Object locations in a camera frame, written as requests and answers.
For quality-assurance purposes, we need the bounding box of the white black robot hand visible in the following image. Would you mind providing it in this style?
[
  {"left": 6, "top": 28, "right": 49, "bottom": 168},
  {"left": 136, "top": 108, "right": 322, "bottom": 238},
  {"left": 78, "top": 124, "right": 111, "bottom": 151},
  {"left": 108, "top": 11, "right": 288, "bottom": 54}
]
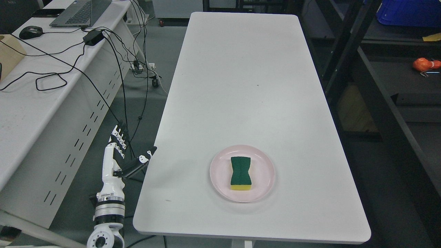
[{"left": 96, "top": 121, "right": 157, "bottom": 202}]

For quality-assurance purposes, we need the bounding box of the green yellow sponge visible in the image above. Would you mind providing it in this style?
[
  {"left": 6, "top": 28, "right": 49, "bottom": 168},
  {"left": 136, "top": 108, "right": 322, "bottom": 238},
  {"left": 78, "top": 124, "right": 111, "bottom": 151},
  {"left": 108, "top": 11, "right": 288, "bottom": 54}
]
[{"left": 230, "top": 156, "right": 252, "bottom": 190}]

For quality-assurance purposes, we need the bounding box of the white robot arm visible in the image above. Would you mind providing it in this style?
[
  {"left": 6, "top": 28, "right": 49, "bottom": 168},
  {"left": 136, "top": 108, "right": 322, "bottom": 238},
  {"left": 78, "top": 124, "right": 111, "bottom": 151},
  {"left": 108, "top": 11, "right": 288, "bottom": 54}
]
[{"left": 86, "top": 200, "right": 125, "bottom": 248}]

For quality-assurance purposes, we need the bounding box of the dark metal shelf rack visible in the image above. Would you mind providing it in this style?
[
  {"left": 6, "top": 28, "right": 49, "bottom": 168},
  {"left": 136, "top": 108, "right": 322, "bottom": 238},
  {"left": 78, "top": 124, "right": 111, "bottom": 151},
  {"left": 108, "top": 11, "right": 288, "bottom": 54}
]
[{"left": 296, "top": 0, "right": 440, "bottom": 248}]

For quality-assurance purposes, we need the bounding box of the orange toy on shelf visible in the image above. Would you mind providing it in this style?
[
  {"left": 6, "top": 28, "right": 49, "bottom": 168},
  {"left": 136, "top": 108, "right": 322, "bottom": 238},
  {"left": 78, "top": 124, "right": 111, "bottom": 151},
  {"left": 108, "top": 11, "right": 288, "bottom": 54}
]
[{"left": 412, "top": 58, "right": 441, "bottom": 77}]

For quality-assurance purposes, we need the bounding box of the white side desk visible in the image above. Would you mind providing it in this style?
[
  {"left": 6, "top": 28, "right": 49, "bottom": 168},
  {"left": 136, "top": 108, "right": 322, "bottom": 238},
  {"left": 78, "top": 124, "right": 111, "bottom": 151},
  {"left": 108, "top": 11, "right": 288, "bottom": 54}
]
[{"left": 0, "top": 0, "right": 141, "bottom": 229}]

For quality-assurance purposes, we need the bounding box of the white power strip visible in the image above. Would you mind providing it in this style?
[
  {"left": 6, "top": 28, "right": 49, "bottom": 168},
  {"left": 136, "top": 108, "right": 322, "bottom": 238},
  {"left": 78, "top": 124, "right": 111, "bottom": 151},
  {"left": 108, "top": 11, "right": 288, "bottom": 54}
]
[{"left": 130, "top": 60, "right": 156, "bottom": 73}]

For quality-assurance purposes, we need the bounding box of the white work table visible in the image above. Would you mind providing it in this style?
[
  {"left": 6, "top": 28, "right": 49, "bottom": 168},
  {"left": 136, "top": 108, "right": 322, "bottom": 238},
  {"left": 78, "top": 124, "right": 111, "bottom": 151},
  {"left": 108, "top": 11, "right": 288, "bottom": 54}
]
[{"left": 133, "top": 12, "right": 371, "bottom": 244}]

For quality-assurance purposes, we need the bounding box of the pink round plate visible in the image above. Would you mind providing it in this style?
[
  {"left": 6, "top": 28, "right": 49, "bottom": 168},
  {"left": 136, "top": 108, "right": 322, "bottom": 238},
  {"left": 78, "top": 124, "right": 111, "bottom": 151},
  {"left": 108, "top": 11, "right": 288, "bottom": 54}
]
[{"left": 209, "top": 145, "right": 276, "bottom": 203}]

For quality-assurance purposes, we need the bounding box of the black power adapter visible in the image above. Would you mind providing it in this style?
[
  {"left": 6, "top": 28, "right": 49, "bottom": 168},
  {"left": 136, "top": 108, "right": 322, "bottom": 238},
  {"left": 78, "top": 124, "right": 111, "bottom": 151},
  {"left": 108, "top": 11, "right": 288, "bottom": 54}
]
[{"left": 82, "top": 29, "right": 104, "bottom": 47}]

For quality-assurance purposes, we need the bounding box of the brown cardboard box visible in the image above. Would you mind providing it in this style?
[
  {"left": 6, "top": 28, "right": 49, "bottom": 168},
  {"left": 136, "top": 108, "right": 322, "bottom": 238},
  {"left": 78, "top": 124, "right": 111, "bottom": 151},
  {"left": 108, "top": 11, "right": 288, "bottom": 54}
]
[{"left": 0, "top": 34, "right": 27, "bottom": 80}]

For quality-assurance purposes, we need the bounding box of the black computer mouse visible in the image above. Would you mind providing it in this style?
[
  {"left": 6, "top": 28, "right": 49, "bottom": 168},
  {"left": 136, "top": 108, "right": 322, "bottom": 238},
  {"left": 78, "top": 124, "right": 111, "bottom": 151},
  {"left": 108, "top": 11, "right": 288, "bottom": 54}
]
[{"left": 19, "top": 25, "right": 44, "bottom": 40}]

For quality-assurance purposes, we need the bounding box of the grey laptop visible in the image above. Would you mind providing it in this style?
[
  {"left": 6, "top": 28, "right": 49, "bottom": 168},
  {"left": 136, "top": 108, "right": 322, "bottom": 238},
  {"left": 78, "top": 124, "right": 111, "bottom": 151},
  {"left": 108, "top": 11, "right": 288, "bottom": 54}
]
[{"left": 49, "top": 0, "right": 112, "bottom": 27}]

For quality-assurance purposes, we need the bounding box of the black phone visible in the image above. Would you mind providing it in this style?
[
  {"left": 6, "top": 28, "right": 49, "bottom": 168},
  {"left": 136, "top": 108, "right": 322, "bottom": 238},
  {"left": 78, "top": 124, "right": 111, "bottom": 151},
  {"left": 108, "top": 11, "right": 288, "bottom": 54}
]
[{"left": 31, "top": 8, "right": 65, "bottom": 18}]

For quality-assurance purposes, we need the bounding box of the blue plastic bin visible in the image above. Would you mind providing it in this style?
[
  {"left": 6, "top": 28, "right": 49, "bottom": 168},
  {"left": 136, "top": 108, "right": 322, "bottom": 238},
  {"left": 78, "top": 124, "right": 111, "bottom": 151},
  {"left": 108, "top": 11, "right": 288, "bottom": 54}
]
[{"left": 376, "top": 0, "right": 441, "bottom": 27}]

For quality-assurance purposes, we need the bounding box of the black cable loop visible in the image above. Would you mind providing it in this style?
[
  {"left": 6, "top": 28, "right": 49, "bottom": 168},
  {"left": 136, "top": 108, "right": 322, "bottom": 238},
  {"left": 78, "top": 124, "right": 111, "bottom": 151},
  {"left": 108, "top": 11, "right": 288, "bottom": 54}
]
[{"left": 0, "top": 33, "right": 86, "bottom": 92}]

